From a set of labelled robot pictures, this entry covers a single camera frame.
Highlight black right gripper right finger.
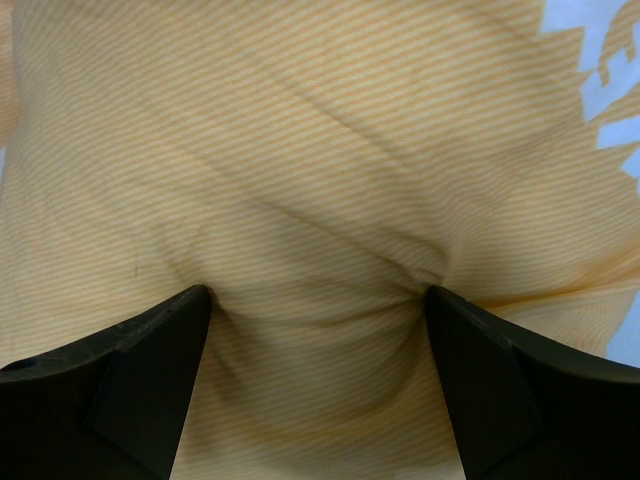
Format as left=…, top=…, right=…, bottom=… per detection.
left=424, top=287, right=639, bottom=480

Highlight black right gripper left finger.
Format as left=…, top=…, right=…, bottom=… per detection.
left=1, top=285, right=210, bottom=479

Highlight yellow pillowcase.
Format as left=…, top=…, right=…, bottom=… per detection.
left=1, top=1, right=639, bottom=479

